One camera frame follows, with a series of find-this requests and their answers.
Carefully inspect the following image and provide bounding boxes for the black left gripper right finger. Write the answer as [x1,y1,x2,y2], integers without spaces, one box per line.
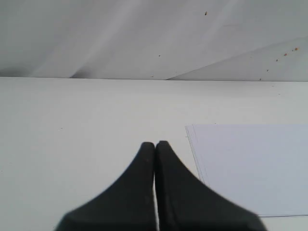
[154,141,266,231]

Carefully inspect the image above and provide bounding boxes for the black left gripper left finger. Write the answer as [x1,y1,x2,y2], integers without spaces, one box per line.
[56,142,156,231]

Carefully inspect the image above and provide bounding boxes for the white paper sheet stack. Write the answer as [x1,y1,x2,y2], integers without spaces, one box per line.
[186,124,308,217]

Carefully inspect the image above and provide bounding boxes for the white backdrop sheet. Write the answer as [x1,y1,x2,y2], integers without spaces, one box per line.
[0,0,308,81]

